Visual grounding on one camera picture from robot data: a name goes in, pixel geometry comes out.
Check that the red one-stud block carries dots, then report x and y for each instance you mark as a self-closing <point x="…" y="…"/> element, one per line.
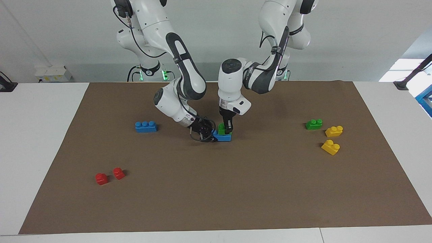
<point x="118" y="173"/>
<point x="101" y="179"/>

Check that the blue crate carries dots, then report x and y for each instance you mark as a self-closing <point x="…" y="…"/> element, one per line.
<point x="426" y="99"/>

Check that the black clamp mount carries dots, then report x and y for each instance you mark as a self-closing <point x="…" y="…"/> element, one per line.
<point x="8" y="86"/>

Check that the blue three-stud block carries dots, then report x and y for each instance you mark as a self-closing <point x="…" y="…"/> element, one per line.
<point x="145" y="127"/>
<point x="223" y="137"/>

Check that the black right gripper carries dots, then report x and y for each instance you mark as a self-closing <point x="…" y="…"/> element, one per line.
<point x="197" y="125"/>

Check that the yellow two-stud block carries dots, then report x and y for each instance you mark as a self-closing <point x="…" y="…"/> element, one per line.
<point x="330" y="147"/>
<point x="334" y="131"/>

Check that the brown table mat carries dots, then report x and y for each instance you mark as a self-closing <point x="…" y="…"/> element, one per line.
<point x="216" y="189"/>

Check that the green two-stud block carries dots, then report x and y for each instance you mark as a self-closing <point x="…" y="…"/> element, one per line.
<point x="221" y="130"/>
<point x="314" y="125"/>

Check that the black camera stand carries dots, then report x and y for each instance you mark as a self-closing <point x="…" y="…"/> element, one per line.
<point x="403" y="84"/>

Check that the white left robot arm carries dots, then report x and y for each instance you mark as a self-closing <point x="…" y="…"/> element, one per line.
<point x="231" y="81"/>

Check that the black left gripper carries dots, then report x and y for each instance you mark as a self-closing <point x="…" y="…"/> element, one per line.
<point x="227" y="113"/>

